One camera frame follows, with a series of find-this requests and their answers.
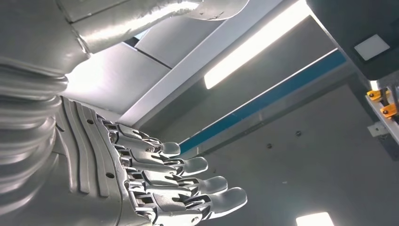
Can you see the black inbound scanner machine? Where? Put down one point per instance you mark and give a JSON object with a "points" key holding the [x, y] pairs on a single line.
{"points": [[343, 18]]}

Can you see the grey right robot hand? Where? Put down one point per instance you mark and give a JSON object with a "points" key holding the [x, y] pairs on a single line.
{"points": [[93, 174]]}

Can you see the white rail yellow clips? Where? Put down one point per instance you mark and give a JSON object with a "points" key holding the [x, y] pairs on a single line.
{"points": [[389, 110]]}

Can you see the small ceiling light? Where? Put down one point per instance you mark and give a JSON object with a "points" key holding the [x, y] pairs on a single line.
{"points": [[315, 220]]}

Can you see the long ceiling light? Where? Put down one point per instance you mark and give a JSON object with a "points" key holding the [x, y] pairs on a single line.
{"points": [[249, 46]]}

